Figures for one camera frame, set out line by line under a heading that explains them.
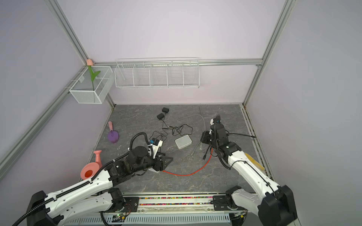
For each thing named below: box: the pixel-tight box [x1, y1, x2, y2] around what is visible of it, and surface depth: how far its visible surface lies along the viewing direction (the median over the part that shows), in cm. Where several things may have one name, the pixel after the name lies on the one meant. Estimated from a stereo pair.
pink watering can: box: [80, 149, 103, 181], surface depth 77 cm
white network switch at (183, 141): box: [174, 134, 193, 150], surface depth 98 cm
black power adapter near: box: [156, 113, 165, 121], surface depth 114 cm
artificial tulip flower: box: [86, 58, 101, 92], surface depth 92 cm
